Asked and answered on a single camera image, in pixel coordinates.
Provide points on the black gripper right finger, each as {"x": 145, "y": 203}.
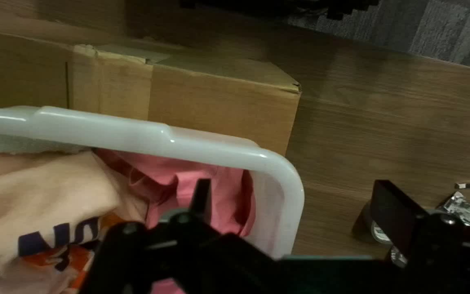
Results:
{"x": 395, "y": 209}

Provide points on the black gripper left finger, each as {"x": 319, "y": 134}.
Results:
{"x": 202, "y": 198}

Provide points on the pink shirt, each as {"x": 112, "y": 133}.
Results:
{"x": 223, "y": 196}

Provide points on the peach printed shirt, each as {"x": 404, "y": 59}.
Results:
{"x": 32, "y": 196}

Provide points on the white plastic bin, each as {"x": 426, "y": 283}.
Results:
{"x": 137, "y": 136}

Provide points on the brown cardboard box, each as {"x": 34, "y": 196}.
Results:
{"x": 218, "y": 92}

